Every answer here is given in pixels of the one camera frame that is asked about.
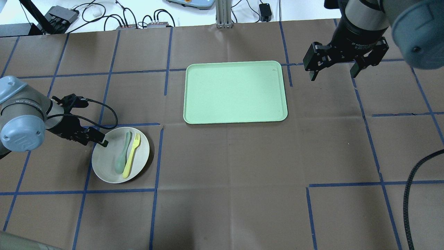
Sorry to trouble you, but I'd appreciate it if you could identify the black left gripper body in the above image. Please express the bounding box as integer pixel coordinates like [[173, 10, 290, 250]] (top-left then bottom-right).
[[46, 104, 91, 145]]

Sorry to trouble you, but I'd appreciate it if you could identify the grey usb hub box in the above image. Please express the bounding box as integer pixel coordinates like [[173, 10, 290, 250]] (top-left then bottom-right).
[[45, 5, 79, 34]]

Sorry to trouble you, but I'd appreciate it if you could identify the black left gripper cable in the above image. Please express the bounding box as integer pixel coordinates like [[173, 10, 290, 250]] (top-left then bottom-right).
[[47, 98, 118, 130]]

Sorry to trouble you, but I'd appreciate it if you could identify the aluminium frame post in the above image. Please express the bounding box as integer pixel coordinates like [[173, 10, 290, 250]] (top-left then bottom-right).
[[215, 0, 233, 29]]

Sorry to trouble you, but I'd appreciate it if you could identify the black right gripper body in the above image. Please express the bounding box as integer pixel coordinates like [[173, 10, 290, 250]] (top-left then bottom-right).
[[329, 16, 386, 63]]

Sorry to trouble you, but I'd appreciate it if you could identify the light green plastic tray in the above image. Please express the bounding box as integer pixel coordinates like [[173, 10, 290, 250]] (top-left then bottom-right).
[[183, 61, 288, 125]]

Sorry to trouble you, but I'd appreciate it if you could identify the black power adapter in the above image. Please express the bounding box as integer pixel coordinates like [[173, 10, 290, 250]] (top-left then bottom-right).
[[259, 3, 273, 22]]

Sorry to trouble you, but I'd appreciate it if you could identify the teal green plastic spoon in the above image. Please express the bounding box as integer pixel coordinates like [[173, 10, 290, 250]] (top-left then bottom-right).
[[114, 131, 131, 174]]

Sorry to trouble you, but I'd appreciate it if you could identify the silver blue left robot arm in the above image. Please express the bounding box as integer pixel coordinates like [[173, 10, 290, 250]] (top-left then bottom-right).
[[0, 76, 108, 158]]

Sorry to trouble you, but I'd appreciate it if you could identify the small orange connector box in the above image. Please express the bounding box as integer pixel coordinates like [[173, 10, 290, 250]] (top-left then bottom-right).
[[116, 24, 139, 30]]

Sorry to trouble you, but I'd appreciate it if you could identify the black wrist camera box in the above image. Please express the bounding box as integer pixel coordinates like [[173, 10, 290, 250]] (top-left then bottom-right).
[[51, 94, 89, 110]]

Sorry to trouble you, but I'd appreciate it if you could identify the white round plate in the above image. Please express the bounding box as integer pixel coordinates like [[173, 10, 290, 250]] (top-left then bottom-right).
[[91, 127, 150, 184]]

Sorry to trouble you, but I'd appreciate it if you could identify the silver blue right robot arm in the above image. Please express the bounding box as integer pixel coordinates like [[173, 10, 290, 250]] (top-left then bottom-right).
[[303, 0, 444, 81]]

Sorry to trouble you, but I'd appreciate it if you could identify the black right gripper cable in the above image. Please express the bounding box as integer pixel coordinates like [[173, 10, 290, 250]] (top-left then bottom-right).
[[403, 149, 444, 250]]

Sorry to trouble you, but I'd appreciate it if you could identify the yellow plastic fork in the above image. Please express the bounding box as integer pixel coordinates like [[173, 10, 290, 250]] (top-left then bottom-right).
[[122, 133, 141, 179]]

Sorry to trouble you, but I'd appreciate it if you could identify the black monitor stand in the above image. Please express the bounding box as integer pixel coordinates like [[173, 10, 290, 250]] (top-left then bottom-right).
[[0, 0, 54, 38]]

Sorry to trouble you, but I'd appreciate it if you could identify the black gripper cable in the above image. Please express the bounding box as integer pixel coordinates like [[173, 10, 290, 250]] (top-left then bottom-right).
[[47, 98, 118, 130], [403, 149, 444, 250]]

